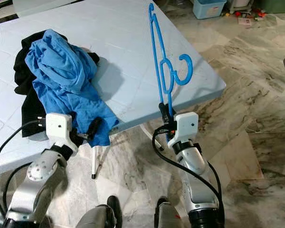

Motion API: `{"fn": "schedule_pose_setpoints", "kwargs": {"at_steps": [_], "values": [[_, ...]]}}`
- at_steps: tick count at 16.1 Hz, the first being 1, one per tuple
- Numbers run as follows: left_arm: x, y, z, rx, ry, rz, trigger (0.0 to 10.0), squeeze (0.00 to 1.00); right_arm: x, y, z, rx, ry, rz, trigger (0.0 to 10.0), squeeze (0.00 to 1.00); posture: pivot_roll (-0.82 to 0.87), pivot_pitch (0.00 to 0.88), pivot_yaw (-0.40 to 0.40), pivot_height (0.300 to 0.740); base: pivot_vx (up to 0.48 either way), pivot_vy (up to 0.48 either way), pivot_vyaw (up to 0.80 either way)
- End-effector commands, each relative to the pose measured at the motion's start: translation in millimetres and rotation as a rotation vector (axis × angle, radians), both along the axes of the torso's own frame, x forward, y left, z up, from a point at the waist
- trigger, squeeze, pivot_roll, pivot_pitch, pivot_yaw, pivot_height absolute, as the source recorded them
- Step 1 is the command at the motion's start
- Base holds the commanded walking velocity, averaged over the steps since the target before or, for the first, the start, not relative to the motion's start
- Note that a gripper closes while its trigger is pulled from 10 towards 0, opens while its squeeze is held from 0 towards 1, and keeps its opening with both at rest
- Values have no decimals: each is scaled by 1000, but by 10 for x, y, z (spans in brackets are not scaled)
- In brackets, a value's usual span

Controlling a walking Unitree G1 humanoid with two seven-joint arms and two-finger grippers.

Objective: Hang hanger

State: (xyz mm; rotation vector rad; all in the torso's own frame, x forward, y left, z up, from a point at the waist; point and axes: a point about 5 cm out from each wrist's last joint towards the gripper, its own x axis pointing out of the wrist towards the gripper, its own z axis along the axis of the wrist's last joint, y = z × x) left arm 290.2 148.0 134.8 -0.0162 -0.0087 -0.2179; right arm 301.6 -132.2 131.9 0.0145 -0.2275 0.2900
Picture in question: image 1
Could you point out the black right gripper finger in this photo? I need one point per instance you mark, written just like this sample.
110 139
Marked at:
169 114
162 110

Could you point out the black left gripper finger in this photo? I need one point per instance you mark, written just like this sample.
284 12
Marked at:
95 127

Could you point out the blue plastic clothes hanger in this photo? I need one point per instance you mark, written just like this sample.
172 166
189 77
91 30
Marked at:
191 71

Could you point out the blue shirt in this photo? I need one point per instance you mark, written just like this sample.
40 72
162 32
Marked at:
61 66

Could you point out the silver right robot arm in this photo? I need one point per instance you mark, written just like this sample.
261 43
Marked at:
197 190

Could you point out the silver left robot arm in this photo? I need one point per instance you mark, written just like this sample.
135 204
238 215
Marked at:
40 183

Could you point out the black garment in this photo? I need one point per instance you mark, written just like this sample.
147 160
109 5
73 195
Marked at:
31 114

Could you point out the light blue plastic table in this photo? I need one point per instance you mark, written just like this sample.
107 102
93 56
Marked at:
123 52

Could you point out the silver left robot leg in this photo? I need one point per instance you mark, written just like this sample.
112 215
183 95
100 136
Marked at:
95 221

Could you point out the silver robot leg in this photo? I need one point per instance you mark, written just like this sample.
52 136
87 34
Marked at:
171 221
95 221

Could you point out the silver right robot leg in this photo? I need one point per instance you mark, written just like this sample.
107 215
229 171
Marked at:
171 221

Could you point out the light blue storage bin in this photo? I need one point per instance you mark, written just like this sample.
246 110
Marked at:
209 8

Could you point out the pink card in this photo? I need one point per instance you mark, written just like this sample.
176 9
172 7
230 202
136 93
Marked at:
245 21

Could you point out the white drawer shelf rack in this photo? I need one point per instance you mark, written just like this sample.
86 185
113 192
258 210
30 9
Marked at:
240 4

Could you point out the pale blue plastic panel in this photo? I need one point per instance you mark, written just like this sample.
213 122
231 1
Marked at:
38 5

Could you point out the small red toy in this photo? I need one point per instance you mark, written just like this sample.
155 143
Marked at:
259 13

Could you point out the green laundry basket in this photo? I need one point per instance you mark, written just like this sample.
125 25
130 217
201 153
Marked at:
275 4

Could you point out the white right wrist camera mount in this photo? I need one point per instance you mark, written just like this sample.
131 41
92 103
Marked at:
186 124

